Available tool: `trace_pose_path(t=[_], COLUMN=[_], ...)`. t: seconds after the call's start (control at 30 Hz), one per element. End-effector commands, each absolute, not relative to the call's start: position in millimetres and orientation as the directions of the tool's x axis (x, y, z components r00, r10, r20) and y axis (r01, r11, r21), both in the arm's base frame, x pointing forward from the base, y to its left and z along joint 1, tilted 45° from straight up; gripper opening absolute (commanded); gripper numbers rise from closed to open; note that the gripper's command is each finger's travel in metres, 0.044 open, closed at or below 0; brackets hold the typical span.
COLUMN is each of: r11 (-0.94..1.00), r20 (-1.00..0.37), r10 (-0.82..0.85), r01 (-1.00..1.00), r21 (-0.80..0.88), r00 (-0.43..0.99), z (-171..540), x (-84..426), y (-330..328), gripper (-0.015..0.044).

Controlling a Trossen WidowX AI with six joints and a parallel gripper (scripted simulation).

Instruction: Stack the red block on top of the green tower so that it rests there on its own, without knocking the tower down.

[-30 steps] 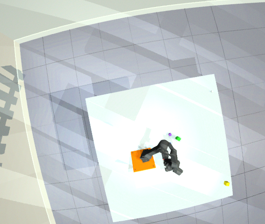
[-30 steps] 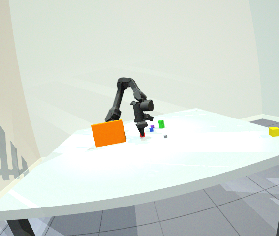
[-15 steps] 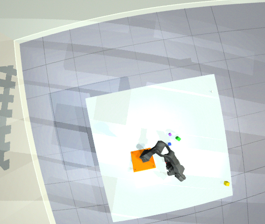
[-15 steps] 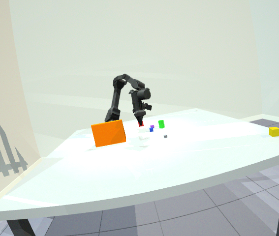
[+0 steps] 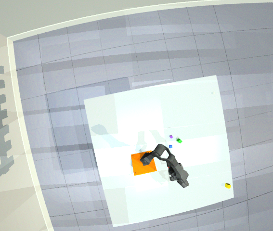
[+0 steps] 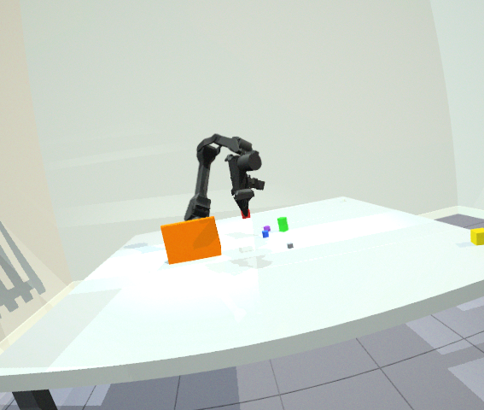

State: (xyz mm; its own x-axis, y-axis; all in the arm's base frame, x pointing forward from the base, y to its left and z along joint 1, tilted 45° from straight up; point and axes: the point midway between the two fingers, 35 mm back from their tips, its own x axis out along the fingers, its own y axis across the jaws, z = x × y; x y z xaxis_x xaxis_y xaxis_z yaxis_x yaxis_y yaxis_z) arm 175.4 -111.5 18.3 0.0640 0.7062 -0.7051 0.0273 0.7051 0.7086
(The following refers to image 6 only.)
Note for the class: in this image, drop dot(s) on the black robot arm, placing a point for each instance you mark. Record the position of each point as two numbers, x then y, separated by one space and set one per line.
246 160

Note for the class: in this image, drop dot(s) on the yellow cube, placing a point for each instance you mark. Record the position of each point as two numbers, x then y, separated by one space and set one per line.
477 236

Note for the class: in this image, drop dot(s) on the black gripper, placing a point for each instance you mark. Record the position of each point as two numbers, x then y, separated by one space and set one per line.
241 191

